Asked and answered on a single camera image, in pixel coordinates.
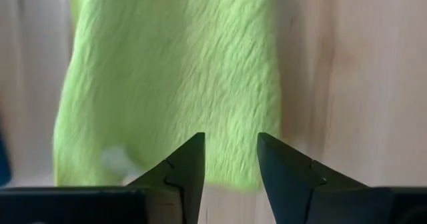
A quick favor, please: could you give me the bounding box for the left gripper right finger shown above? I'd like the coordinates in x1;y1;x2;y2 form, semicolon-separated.
256;132;427;224

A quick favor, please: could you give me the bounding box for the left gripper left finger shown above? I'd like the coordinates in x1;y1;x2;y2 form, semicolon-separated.
0;132;205;224

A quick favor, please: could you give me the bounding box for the lime green microfiber towel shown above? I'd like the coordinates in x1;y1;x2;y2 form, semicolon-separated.
52;0;283;190

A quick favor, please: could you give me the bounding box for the blue plastic bin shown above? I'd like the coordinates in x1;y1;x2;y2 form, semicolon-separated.
0;123;13;187

